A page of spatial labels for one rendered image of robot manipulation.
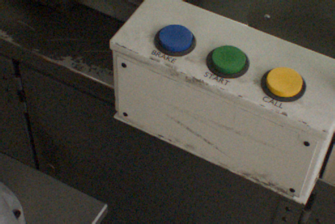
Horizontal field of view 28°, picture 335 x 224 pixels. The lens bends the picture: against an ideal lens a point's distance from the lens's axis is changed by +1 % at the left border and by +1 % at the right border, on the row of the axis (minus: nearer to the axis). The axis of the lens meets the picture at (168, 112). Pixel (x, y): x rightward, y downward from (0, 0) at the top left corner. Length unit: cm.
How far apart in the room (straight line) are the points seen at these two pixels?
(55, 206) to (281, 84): 31
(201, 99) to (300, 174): 15
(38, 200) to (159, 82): 21
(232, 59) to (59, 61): 31
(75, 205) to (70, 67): 24
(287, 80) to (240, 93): 5
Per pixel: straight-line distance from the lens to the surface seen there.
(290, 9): 98
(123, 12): 107
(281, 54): 82
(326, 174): 89
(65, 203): 86
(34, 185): 88
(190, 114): 84
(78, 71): 99
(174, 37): 81
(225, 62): 79
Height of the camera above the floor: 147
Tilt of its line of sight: 51 degrees down
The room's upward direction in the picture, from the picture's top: 3 degrees clockwise
